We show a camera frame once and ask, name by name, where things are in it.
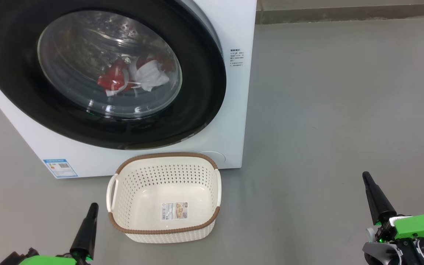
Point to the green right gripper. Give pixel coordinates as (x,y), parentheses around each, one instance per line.
(418,226)

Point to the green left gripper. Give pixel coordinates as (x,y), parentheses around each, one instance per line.
(50,260)

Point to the red and white garment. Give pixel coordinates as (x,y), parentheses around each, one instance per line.
(149,75)

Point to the glass washing machine door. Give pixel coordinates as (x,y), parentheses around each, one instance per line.
(13,73)

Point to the cream perforated basket brown rim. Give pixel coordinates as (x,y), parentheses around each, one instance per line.
(142,191)

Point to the white front-load washing machine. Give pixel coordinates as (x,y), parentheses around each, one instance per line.
(234,110)

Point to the stainless steel washing machine drum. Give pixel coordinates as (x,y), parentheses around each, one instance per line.
(83,48)

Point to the blue energy label sticker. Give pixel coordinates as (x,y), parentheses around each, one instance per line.
(60,168)

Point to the white product label sticker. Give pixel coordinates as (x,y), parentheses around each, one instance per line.
(174,211)

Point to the round white filter cover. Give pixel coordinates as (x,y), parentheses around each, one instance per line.
(215,157)

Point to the grey skirting board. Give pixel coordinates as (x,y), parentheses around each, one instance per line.
(344,14)

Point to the small black printed text label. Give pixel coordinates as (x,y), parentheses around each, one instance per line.
(236,57)

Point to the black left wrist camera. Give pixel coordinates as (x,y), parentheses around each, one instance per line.
(15,258)

